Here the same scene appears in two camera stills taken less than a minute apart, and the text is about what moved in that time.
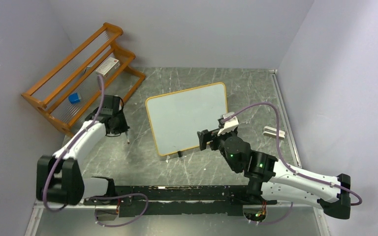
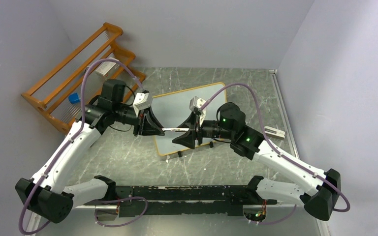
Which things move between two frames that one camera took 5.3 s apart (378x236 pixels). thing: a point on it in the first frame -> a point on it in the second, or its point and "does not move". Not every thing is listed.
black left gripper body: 120,124 -> 126,115
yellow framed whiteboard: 176,117 does not move
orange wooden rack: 74,86 does not move
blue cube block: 74,98 does not move
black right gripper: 206,135 -> 195,132
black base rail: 187,200 does not move
